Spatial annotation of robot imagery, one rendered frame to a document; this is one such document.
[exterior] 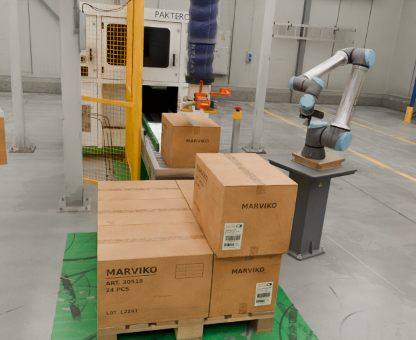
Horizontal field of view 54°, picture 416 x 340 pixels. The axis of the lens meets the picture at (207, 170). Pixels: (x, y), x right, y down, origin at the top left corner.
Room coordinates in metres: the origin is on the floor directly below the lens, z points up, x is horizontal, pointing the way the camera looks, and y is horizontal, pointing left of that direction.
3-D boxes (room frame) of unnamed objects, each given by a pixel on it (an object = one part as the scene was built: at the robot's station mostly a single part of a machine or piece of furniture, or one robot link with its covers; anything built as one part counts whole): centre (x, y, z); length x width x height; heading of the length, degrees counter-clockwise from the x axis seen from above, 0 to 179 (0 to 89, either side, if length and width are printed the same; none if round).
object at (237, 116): (3.92, -0.25, 0.50); 0.07 x 0.07 x 1.00; 16
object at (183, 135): (3.59, 0.19, 0.75); 0.60 x 0.40 x 0.40; 16
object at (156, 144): (4.63, 0.75, 0.60); 1.60 x 0.10 x 0.09; 16
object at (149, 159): (4.27, 0.71, 0.50); 2.31 x 0.05 x 0.19; 16
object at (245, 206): (2.23, -0.19, 0.74); 0.60 x 0.40 x 0.40; 16
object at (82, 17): (3.70, 1.16, 1.62); 0.20 x 0.05 x 0.30; 16
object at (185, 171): (3.23, 0.08, 0.58); 0.70 x 0.03 x 0.06; 106
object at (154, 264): (2.49, 0.19, 0.34); 1.20 x 1.00 x 0.40; 16
